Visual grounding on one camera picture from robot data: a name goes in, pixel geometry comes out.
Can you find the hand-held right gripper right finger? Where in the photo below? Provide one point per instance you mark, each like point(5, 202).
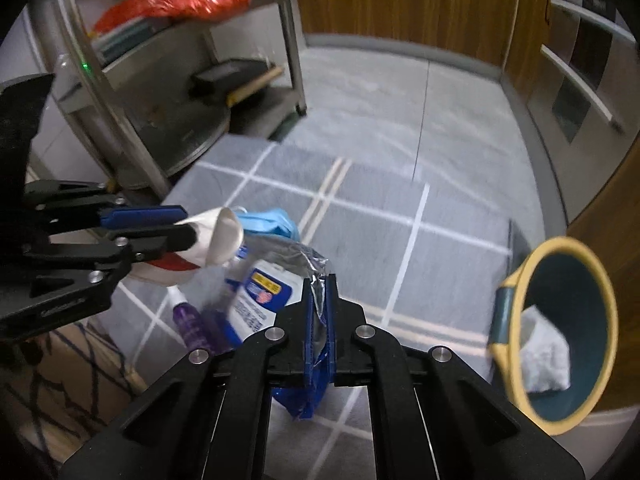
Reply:
point(390, 375)

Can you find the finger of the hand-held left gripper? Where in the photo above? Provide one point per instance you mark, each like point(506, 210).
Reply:
point(160, 242)
point(142, 216)

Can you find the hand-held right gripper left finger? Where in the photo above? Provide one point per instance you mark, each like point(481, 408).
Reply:
point(240, 375)

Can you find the red white paper cup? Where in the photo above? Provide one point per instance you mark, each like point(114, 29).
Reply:
point(220, 240)

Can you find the blue white foil packet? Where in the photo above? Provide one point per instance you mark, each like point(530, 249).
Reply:
point(260, 300)

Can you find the white tissue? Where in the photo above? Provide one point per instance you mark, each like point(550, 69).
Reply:
point(545, 355)

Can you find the yellow rimmed teal bin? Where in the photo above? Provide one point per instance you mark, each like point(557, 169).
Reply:
point(560, 270)

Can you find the small purple bottle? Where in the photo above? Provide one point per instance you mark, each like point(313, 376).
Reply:
point(189, 325)

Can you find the brown patterned rug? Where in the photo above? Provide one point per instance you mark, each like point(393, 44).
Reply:
point(60, 390)

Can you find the light blue face mask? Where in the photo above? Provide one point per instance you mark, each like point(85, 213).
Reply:
point(270, 222)

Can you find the grey mat with white lines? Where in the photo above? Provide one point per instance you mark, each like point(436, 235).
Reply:
point(375, 240)

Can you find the black flat box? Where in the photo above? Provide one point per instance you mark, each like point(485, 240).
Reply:
point(225, 77)

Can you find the flat stacked packages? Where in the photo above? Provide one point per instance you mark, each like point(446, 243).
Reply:
point(130, 37)

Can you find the metal shelf rack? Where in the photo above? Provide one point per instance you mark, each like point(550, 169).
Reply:
point(292, 35)

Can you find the long wooden cabinet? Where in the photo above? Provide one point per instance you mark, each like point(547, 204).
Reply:
point(400, 0)

